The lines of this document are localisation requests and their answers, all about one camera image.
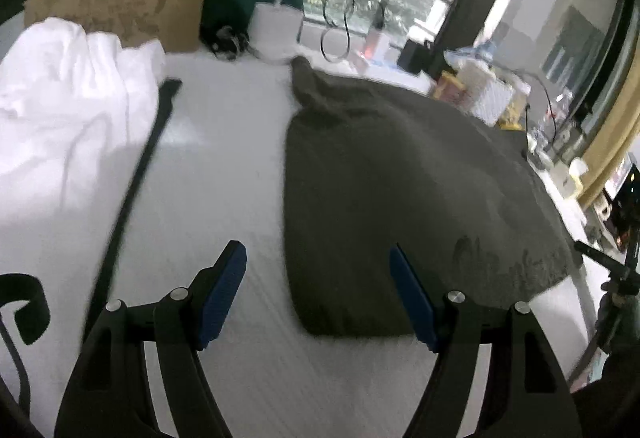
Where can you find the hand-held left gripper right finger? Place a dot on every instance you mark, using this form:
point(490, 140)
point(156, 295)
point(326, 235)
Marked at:
point(412, 303)

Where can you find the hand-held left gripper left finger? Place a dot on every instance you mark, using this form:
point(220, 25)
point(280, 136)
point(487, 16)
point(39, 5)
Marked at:
point(222, 293)

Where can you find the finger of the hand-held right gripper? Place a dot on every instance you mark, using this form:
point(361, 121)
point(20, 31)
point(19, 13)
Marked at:
point(597, 258)

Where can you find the olive green shirt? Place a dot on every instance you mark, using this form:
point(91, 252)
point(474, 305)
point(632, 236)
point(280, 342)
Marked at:
point(400, 178)

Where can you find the person's right forearm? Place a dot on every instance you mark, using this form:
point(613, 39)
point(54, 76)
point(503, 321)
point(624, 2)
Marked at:
point(615, 393)

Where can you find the black computer case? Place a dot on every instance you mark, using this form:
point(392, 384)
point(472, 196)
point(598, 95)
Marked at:
point(627, 218)

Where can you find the pale yellow tissue box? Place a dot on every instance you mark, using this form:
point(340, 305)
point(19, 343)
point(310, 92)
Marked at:
point(577, 178)

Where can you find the computer monitor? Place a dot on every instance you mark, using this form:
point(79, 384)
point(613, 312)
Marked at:
point(625, 173)

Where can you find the yellow curtain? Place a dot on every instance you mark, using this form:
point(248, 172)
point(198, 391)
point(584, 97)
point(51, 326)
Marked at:
point(610, 148)

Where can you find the white textured table cover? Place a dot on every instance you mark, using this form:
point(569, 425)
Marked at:
point(225, 143)

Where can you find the yellow packet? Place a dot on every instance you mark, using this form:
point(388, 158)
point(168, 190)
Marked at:
point(512, 118)

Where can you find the black curved hook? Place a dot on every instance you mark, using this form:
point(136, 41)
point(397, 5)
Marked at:
point(30, 283)

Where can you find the white plastic basket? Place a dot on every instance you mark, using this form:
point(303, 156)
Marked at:
point(487, 93)

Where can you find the red can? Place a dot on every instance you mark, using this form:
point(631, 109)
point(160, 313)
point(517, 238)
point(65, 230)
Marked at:
point(447, 88)

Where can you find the white power strip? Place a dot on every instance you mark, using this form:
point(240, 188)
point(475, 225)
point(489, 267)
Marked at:
point(395, 74)

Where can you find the light blue plastic bag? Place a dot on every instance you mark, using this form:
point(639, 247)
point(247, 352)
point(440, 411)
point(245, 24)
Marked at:
point(475, 53)

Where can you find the black charger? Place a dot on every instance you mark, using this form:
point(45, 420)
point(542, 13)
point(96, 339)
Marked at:
point(411, 55)

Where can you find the black key bunch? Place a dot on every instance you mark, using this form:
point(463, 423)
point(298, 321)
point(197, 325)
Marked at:
point(225, 43)

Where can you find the white charger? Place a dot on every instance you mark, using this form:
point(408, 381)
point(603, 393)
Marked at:
point(377, 48)

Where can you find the white crumpled garment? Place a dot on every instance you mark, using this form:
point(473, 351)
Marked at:
point(65, 83)

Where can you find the white desk lamp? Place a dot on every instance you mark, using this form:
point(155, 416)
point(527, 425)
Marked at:
point(275, 28)

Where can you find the cardboard box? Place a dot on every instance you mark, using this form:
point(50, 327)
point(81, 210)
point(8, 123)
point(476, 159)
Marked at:
point(125, 3)

